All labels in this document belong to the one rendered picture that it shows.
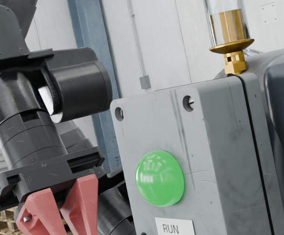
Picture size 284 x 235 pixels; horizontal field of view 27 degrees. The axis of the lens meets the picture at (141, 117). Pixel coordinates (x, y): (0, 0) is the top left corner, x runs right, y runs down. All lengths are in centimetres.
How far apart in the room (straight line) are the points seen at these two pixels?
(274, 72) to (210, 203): 8
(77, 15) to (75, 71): 875
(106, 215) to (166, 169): 43
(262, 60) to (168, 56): 779
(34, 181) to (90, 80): 13
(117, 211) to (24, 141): 21
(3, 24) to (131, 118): 28
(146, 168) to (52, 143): 26
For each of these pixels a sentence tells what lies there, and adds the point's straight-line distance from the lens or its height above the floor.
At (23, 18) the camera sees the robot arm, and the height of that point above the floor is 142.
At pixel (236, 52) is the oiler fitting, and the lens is 37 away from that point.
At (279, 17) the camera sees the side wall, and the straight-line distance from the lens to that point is 682.
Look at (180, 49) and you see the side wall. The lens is 796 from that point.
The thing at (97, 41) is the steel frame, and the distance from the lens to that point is 896.
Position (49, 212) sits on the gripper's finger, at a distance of 52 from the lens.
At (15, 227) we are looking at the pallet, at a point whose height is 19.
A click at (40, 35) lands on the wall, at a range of 901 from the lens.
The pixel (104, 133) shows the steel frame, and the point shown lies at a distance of 926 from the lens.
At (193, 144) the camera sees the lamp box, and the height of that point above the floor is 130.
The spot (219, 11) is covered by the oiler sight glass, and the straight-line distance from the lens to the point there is 36.
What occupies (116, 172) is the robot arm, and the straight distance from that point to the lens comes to 76.
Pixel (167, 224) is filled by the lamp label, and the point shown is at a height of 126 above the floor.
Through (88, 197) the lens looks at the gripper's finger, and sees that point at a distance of 53.
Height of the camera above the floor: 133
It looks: 3 degrees down
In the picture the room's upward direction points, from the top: 12 degrees counter-clockwise
